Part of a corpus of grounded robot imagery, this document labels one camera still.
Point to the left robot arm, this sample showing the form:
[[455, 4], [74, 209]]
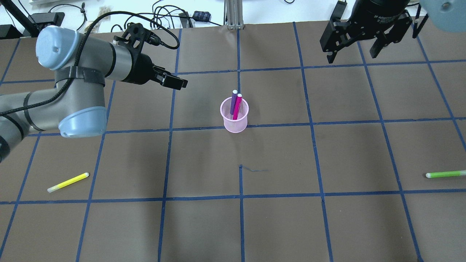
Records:
[[76, 104]]

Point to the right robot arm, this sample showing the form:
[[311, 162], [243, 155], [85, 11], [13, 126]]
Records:
[[446, 15]]

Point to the front aluminium frame post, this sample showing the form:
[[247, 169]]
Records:
[[233, 14]]

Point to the plaid blue pouch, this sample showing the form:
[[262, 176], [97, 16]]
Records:
[[202, 16]]

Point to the green pen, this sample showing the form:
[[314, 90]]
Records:
[[445, 174]]

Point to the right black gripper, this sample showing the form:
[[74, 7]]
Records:
[[378, 15]]

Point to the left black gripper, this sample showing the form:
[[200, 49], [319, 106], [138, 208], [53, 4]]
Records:
[[142, 69]]

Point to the purple pen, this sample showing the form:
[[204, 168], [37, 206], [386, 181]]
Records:
[[233, 102]]

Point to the yellow pen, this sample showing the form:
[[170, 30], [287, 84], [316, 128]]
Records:
[[68, 182]]

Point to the black box on desk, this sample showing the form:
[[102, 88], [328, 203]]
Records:
[[42, 20]]

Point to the pink mesh cup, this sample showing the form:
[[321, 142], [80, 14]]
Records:
[[234, 126]]

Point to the pink pen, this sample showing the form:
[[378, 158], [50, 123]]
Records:
[[237, 106]]

